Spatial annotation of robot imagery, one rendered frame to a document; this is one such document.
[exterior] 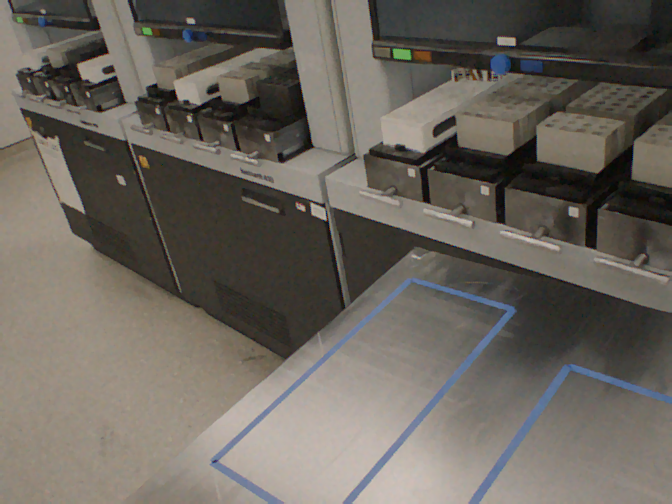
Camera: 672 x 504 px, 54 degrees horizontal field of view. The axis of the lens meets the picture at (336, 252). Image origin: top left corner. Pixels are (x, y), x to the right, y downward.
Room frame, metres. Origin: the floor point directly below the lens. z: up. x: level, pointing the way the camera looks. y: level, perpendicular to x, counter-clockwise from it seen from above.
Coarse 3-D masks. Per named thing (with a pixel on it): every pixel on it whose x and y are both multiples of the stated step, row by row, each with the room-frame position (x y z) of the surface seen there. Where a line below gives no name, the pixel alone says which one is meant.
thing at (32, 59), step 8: (96, 32) 2.64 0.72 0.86; (64, 40) 2.60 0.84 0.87; (72, 40) 2.58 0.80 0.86; (40, 48) 2.54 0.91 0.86; (24, 56) 2.46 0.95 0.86; (32, 56) 2.42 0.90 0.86; (40, 56) 2.44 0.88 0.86; (24, 64) 2.49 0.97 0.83; (32, 64) 2.43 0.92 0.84; (40, 64) 2.43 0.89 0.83
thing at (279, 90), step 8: (264, 80) 1.51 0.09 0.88; (264, 88) 1.48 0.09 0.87; (272, 88) 1.46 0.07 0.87; (280, 88) 1.44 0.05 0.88; (288, 88) 1.42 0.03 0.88; (264, 96) 1.49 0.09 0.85; (272, 96) 1.47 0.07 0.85; (280, 96) 1.44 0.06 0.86; (288, 96) 1.42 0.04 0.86; (296, 96) 1.43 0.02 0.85; (264, 104) 1.49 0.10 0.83; (272, 104) 1.47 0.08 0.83; (280, 104) 1.45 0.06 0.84; (288, 104) 1.43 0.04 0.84; (296, 104) 1.43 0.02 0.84
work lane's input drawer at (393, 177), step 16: (400, 144) 1.12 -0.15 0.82; (368, 160) 1.15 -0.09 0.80; (384, 160) 1.11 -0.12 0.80; (400, 160) 1.09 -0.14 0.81; (416, 160) 1.06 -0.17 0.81; (432, 160) 1.07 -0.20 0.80; (368, 176) 1.15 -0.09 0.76; (384, 176) 1.12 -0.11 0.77; (400, 176) 1.09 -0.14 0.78; (416, 176) 1.06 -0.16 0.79; (368, 192) 1.10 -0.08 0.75; (384, 192) 1.09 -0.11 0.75; (400, 192) 1.09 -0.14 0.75; (416, 192) 1.06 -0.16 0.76
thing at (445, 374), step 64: (448, 256) 0.73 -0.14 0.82; (384, 320) 0.62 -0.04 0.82; (448, 320) 0.60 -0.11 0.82; (512, 320) 0.58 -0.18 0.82; (576, 320) 0.56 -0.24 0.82; (640, 320) 0.54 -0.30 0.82; (320, 384) 0.54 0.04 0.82; (384, 384) 0.52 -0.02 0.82; (448, 384) 0.50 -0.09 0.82; (512, 384) 0.48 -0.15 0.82; (576, 384) 0.47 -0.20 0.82; (640, 384) 0.45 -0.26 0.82; (192, 448) 0.48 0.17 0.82; (256, 448) 0.46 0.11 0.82; (320, 448) 0.45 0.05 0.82; (384, 448) 0.43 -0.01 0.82; (448, 448) 0.42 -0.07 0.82; (512, 448) 0.41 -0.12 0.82; (576, 448) 0.39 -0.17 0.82; (640, 448) 0.38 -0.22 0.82
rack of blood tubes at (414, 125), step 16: (464, 80) 1.29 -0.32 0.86; (480, 80) 1.27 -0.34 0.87; (432, 96) 1.23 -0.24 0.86; (448, 96) 1.21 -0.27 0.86; (464, 96) 1.20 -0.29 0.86; (480, 96) 1.20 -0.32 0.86; (400, 112) 1.18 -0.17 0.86; (416, 112) 1.17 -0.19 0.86; (432, 112) 1.15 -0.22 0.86; (448, 112) 1.14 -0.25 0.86; (384, 128) 1.16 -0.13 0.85; (400, 128) 1.13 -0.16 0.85; (416, 128) 1.10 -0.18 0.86; (432, 128) 1.11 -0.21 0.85; (448, 128) 1.20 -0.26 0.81; (384, 144) 1.16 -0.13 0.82; (416, 144) 1.10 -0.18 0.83; (432, 144) 1.11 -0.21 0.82
